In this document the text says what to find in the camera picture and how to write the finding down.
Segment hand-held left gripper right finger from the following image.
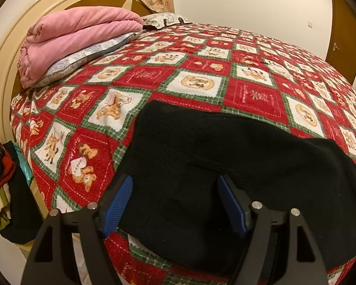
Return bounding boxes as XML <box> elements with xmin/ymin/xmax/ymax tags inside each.
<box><xmin>217</xmin><ymin>175</ymin><xmax>328</xmax><ymax>285</ymax></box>

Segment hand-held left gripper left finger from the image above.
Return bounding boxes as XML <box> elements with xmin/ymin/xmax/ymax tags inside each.
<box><xmin>20</xmin><ymin>175</ymin><xmax>134</xmax><ymax>285</ymax></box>

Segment black pants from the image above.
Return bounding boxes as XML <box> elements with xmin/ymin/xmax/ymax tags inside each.
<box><xmin>116</xmin><ymin>99</ymin><xmax>356</xmax><ymax>269</ymax></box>

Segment dark cloth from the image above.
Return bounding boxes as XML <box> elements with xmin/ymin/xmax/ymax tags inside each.
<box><xmin>1</xmin><ymin>142</ymin><xmax>46</xmax><ymax>244</ymax></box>

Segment teal cloth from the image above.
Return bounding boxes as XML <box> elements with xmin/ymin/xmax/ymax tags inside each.
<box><xmin>14</xmin><ymin>144</ymin><xmax>34</xmax><ymax>182</ymax></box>

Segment red checked printed bedspread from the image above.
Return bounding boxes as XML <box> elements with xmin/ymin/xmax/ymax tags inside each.
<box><xmin>9</xmin><ymin>22</ymin><xmax>356</xmax><ymax>285</ymax></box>

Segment grey patterned pillow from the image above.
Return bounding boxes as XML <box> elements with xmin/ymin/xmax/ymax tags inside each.
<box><xmin>33</xmin><ymin>31</ymin><xmax>141</xmax><ymax>88</ymax></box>

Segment folded pink blanket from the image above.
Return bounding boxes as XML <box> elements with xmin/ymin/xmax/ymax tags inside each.
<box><xmin>17</xmin><ymin>5</ymin><xmax>145</xmax><ymax>89</ymax></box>

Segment cream wooden bed headboard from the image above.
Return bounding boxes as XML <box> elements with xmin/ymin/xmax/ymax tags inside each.
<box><xmin>0</xmin><ymin>0</ymin><xmax>150</xmax><ymax>167</ymax></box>

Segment white patterned pillow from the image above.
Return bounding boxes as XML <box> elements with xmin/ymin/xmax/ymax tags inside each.
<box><xmin>142</xmin><ymin>12</ymin><xmax>193</xmax><ymax>31</ymax></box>

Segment brown wooden door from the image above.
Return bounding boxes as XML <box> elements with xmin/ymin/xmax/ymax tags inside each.
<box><xmin>325</xmin><ymin>0</ymin><xmax>356</xmax><ymax>85</ymax></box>

